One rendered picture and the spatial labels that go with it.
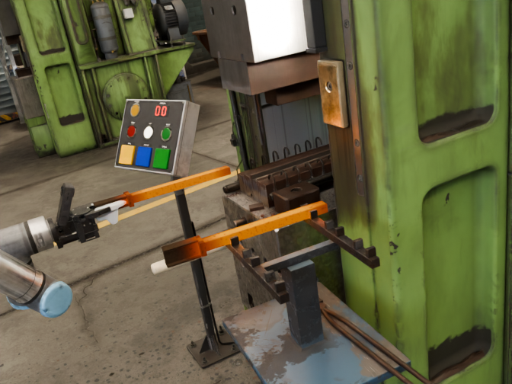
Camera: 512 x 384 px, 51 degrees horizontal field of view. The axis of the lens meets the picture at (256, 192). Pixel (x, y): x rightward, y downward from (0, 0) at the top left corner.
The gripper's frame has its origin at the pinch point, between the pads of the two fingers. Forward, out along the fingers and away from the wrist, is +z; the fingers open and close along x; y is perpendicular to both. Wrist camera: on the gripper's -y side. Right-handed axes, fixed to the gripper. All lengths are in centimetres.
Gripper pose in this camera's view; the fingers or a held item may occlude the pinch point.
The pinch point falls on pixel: (120, 200)
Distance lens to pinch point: 157.3
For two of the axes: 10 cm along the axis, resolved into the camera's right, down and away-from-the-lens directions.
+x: 4.5, 2.7, -8.5
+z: 8.8, -3.1, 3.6
